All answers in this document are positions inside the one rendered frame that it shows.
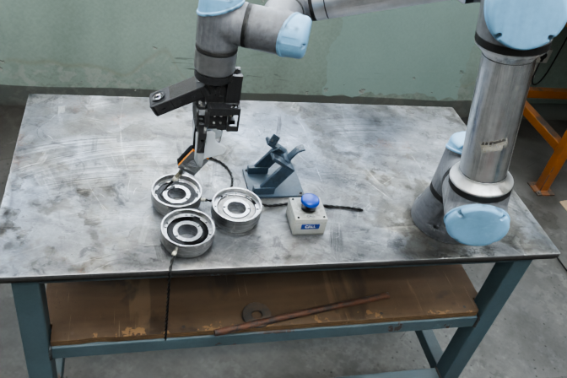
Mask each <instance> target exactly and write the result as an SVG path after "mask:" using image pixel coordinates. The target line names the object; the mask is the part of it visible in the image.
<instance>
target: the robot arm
mask: <svg viewBox="0 0 567 378"><path fill-rule="evenodd" d="M443 1H448V0H267V2H266V4H265V6H262V5H257V4H254V3H248V2H245V0H199V2H198V8H197V31H196V45H195V54H194V68H195V69H194V76H193V77H190V78H187V79H185V80H182V81H180V82H179V83H176V84H172V85H171V86H168V87H166V88H163V89H160V90H158V91H155V92H153V93H152V94H150V95H149V105H150V108H151V110H152V111H153V113H154V114H155V115H156V116H161V115H163V114H165V113H167V112H169V111H173V110H175V109H177V108H180V107H182V106H184V105H188V104H190V103H192V114H193V117H192V145H193V146H195V154H194V160H195V162H196V163H197V166H198V167H202V164H203V160H204V159H206V158H209V157H213V156H217V155H221V154H224V152H225V150H226V147H225V146H224V145H223V144H221V143H218V142H217V141H216V139H217V138H220V137H221V136H222V131H221V130H226V132H238V129H239V123H240V111H241V108H240V94H241V88H242V81H243V75H242V73H241V70H240V67H236V66H235V65H236V58H237V52H238V46H240V47H244V48H247V49H252V50H255V51H262V52H266V53H270V54H274V55H278V56H279V57H291V58H296V59H301V58H302V57H303V56H304V55H305V52H306V48H307V45H308V41H309V37H310V33H311V25H312V21H317V20H323V19H333V18H339V17H344V16H350V15H355V14H366V13H372V12H377V11H382V10H388V9H394V8H404V7H410V6H415V5H421V4H426V3H437V2H443ZM458 1H459V2H461V3H462V4H465V3H480V9H479V14H478V22H477V27H476V32H475V36H474V41H475V43H476V45H477V46H478V47H479V48H480V49H481V50H482V53H481V57H480V62H479V66H478V74H477V78H476V83H475V88H474V92H473V97H472V104H471V109H470V113H469V118H468V123H467V130H466V131H465V132H456V133H454V134H453V135H452V136H451V137H450V139H449V141H448V143H447V144H446V145H445V151H444V153H443V154H442V157H441V159H440V163H439V164H438V166H437V169H436V171H435V174H434V176H433V179H432V181H431V182H430V185H429V186H428V187H427V188H426V189H425V190H424V192H423V193H422V194H420V195H419V196H418V197H417V198H416V199H415V201H414V203H413V206H412V209H411V216H412V219H413V222H414V223H415V224H416V226H417V227H418V228H419V229H420V230H421V231H422V232H423V233H425V234H426V235H427V236H429V237H431V238H433V239H435V240H437V241H440V242H444V243H447V244H464V245H468V246H486V245H490V244H492V243H493V242H497V241H499V240H501V239H502V238H503V237H504V236H505V235H506V234H507V232H508V231H509V228H510V216H509V214H508V203H509V201H510V195H511V192H512V188H513V185H514V180H513V177H512V175H511V174H510V172H509V171H508V169H509V166H510V160H511V156H512V153H513V150H514V147H515V143H516V137H517V133H518V130H519V127H520V124H521V118H522V114H523V111H524V107H525V104H526V101H527V95H528V91H529V88H530V84H531V81H532V75H533V72H534V68H535V65H536V61H537V58H539V57H541V56H543V55H545V54H546V53H548V52H549V50H550V47H551V45H552V41H553V38H554V37H556V36H557V35H558V34H559V33H560V31H561V30H562V29H563V28H564V26H565V24H566V22H567V0H458ZM235 107H236V108H235ZM234 116H238V119H237V126H230V125H234V124H235V118H234ZM205 142H206V143H205Z"/></svg>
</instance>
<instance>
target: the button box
mask: <svg viewBox="0 0 567 378"><path fill-rule="evenodd" d="M300 199H301V197H290V198H289V201H288V206H287V209H286V214H287V218H288V221H289V226H290V229H291V232H292V235H324V231H325V228H326V225H327V221H328V218H327V215H326V212H325V209H324V207H323V205H322V202H321V199H320V198H319V199H320V203H319V206H318V207H316V208H307V207H306V206H304V205H303V204H302V203H301V201H300Z"/></svg>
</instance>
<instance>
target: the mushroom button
mask: <svg viewBox="0 0 567 378"><path fill-rule="evenodd" d="M300 201H301V203H302V204H303V205H304V206H306V207H307V208H316V207H318V206H319V203H320V199H319V197H318V196H317V195H315V194H313V193H306V194H304V195H303V196H302V197H301V199H300Z"/></svg>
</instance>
